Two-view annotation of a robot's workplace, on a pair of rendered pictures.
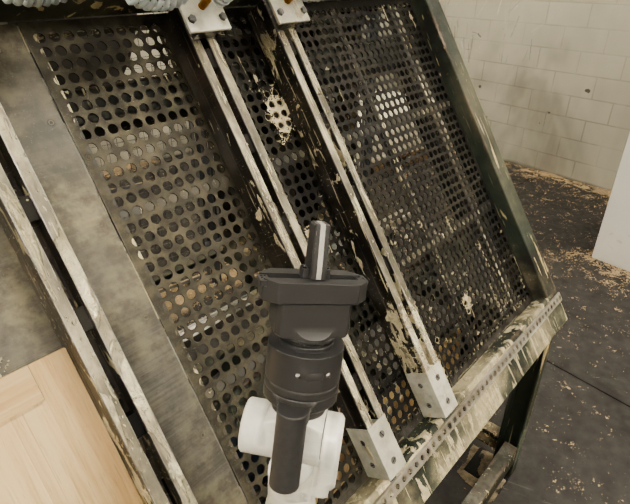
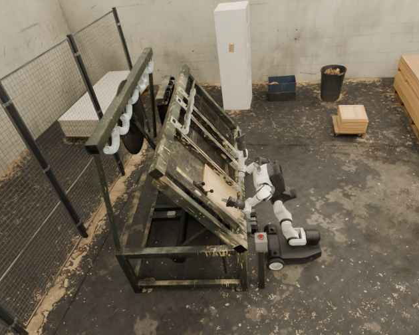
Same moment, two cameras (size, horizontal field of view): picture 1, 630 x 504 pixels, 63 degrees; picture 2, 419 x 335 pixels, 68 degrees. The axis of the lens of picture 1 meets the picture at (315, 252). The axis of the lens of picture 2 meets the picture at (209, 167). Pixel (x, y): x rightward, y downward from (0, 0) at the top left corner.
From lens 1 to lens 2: 289 cm
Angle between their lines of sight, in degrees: 29
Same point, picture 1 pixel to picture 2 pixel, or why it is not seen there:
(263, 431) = (241, 153)
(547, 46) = (171, 38)
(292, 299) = (240, 138)
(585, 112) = (195, 58)
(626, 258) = (233, 106)
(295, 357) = (242, 143)
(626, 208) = (227, 92)
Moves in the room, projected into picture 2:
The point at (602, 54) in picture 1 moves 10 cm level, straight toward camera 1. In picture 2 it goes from (192, 37) to (193, 38)
